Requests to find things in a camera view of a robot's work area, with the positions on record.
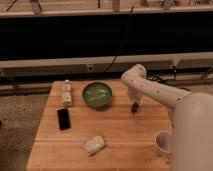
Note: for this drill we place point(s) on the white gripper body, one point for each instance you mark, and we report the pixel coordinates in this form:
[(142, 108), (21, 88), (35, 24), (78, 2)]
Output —
[(135, 94)]

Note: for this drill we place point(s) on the red dried pepper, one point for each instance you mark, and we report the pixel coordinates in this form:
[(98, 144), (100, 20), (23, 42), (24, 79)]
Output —
[(135, 108)]

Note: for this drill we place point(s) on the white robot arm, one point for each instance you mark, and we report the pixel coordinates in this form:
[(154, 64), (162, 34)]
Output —
[(191, 119)]

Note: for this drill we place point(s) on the green bowl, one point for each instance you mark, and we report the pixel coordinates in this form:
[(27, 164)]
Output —
[(97, 94)]

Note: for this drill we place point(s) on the white cup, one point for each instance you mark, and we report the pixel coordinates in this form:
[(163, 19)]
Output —
[(162, 143)]

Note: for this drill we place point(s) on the white wrapped packet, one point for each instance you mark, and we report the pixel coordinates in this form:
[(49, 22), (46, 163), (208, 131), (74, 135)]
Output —
[(94, 144)]

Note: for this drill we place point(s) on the clear plastic bottle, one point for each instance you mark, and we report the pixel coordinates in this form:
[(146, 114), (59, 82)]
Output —
[(66, 97)]

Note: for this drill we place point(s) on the black smartphone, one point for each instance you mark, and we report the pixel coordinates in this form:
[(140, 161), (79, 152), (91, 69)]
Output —
[(63, 119)]

